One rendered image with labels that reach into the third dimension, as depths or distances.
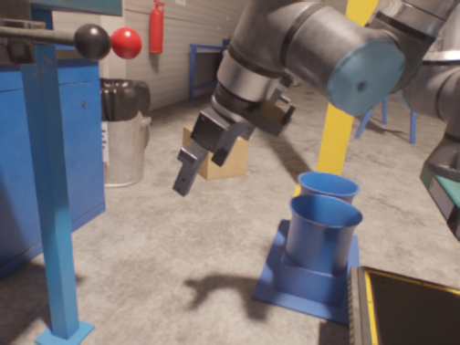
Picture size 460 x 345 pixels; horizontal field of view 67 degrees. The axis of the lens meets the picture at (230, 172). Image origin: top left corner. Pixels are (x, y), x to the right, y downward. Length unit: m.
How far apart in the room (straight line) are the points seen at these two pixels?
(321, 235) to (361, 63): 1.05
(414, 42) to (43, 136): 0.86
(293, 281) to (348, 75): 1.20
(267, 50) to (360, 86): 0.14
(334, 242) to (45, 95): 1.09
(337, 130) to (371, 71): 1.88
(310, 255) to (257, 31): 1.10
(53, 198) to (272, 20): 0.81
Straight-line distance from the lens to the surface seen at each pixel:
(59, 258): 1.19
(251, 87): 0.51
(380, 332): 1.06
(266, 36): 0.48
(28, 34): 0.45
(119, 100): 2.21
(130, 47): 0.43
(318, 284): 1.52
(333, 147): 2.32
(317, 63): 0.44
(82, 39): 0.39
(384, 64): 0.43
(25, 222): 1.72
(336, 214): 1.62
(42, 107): 1.01
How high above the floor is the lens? 0.99
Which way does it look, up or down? 21 degrees down
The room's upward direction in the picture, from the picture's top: 5 degrees clockwise
